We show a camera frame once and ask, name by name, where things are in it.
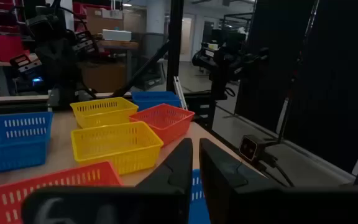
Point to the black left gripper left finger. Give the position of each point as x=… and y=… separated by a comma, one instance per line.
x=166, y=186

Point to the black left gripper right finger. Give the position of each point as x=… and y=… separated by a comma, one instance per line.
x=228, y=193

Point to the blue plastic basket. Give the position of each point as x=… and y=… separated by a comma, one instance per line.
x=197, y=199
x=14, y=146
x=154, y=99

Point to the orange plastic basket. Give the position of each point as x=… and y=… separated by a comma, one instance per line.
x=166, y=124
x=42, y=183

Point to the yellow plastic basket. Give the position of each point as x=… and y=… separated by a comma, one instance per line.
x=117, y=146
x=104, y=116

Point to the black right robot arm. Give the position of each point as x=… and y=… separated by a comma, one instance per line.
x=57, y=62

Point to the silver metal bar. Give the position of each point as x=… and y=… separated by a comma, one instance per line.
x=180, y=93

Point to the wooden desk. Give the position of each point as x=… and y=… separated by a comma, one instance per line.
x=118, y=45

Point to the white door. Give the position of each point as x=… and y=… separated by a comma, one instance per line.
x=186, y=37

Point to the black partition curtain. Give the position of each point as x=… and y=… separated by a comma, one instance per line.
x=337, y=77

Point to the white box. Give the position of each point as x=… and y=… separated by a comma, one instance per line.
x=117, y=35

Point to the brown cardboard box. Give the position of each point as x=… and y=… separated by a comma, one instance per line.
x=98, y=21

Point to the small black table camera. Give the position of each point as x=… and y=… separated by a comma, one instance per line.
x=249, y=147

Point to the black equipment on pedestal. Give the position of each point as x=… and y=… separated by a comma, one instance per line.
x=225, y=59

